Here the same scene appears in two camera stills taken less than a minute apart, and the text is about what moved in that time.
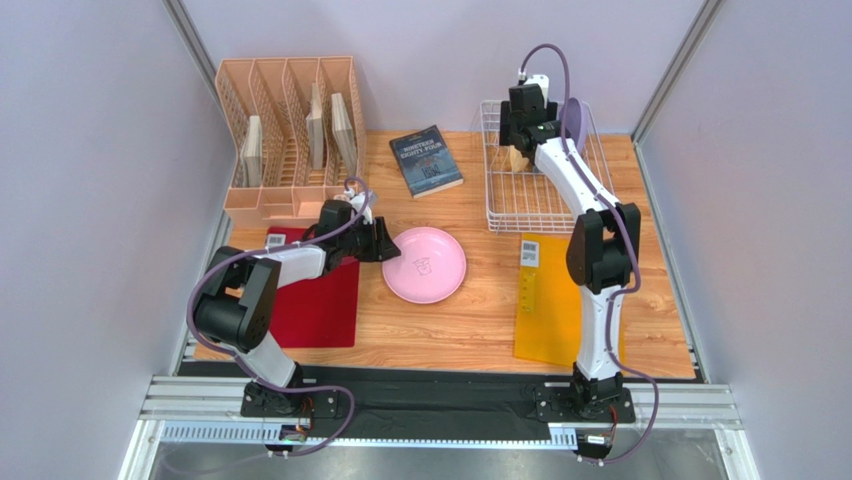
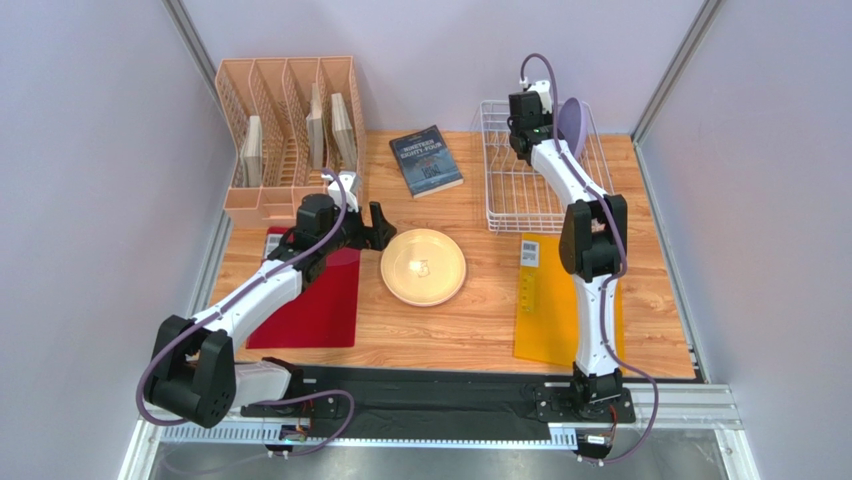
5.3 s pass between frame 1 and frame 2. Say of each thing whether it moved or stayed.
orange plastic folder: stayed
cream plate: moved
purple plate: stayed
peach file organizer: stayed
